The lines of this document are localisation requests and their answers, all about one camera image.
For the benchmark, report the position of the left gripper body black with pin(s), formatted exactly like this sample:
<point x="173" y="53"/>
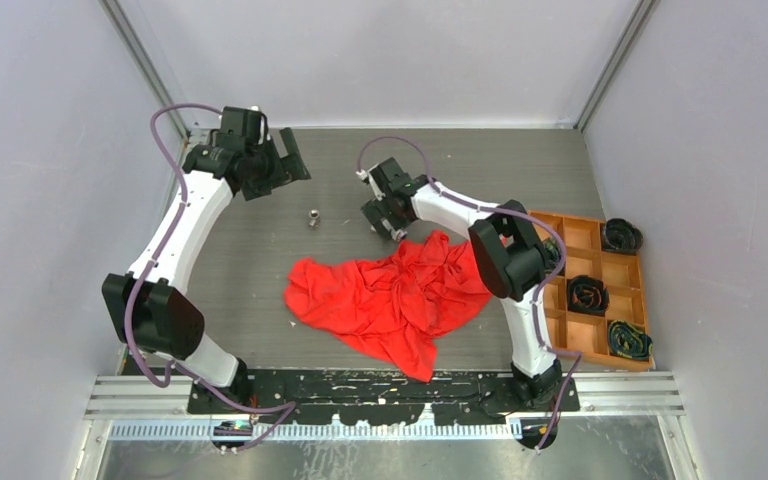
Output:
<point x="266" y="168"/>

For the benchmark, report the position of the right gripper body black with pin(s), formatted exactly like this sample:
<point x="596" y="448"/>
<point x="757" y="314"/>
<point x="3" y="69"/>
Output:
<point x="377" y="210"/>

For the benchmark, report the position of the white faucet with chrome head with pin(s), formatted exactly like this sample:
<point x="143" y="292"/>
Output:
<point x="398" y="234"/>

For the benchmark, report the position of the silver metal pipe fitting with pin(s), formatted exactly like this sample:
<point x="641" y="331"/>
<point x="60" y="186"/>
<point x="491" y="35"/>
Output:
<point x="314" y="218"/>

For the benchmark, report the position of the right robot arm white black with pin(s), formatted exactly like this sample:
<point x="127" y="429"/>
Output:
<point x="509" y="255"/>

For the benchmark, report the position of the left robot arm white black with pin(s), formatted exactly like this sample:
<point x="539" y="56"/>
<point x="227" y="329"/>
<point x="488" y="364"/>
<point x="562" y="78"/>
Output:
<point x="147" y="304"/>

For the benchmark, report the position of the red cloth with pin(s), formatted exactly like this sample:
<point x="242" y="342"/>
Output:
<point x="394" y="308"/>

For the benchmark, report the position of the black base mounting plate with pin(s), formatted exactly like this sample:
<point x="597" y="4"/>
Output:
<point x="387" y="397"/>

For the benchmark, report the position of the orange compartment tray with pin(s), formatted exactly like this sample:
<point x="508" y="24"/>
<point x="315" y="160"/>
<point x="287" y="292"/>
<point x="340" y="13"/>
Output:
<point x="596" y="304"/>

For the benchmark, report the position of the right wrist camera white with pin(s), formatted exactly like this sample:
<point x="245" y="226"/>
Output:
<point x="365" y="177"/>

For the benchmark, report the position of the slotted cable duct grey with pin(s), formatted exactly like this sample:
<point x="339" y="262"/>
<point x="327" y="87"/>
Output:
<point x="207" y="429"/>

